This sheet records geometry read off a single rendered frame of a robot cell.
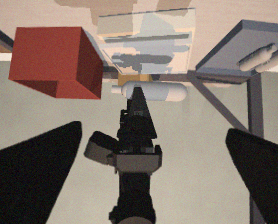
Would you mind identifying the red open box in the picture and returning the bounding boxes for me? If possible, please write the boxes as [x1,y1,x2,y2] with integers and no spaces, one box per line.
[8,27,104,100]

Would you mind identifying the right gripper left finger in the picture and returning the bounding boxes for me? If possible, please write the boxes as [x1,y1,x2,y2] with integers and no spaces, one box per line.
[0,121,82,224]

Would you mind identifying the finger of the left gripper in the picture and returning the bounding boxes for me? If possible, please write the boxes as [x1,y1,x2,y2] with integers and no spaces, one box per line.
[116,87,157,139]
[120,111,129,123]

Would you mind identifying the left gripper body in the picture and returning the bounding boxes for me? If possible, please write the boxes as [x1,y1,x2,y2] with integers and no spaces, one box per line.
[113,138,162,182]

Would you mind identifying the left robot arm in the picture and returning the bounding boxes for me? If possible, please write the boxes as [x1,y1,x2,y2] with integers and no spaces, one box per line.
[84,131,156,224]

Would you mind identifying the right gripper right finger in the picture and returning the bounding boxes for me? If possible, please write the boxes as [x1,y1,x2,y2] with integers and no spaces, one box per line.
[225,128,278,224]

